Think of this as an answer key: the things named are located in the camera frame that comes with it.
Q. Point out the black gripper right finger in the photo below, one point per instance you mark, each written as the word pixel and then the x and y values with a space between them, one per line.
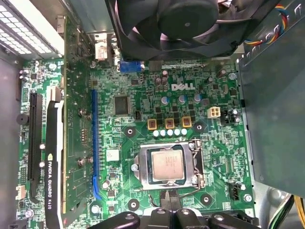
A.
pixel 186 219

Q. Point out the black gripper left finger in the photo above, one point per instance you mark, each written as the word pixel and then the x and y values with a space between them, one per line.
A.
pixel 155 219

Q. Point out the silver CPU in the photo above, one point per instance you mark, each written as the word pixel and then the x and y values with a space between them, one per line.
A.
pixel 168 165

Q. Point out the metal socket cover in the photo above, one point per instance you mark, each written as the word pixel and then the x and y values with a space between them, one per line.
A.
pixel 143 155

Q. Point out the green motherboard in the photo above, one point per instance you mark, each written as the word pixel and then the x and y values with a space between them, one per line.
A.
pixel 214 152

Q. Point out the blue expansion slot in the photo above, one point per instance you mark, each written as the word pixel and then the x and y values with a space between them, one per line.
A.
pixel 95 131

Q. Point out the black Nvidia graphics card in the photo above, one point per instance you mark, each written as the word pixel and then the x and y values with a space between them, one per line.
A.
pixel 54 167

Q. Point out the grey power supply unit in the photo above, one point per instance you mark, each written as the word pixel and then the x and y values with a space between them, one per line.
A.
pixel 274 119

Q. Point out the black expansion slot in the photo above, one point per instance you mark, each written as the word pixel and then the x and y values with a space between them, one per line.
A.
pixel 35 143

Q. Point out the black PC case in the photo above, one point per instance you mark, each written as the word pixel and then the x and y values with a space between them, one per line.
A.
pixel 9 119

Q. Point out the black case fan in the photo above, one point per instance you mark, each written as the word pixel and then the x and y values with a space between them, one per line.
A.
pixel 190 21

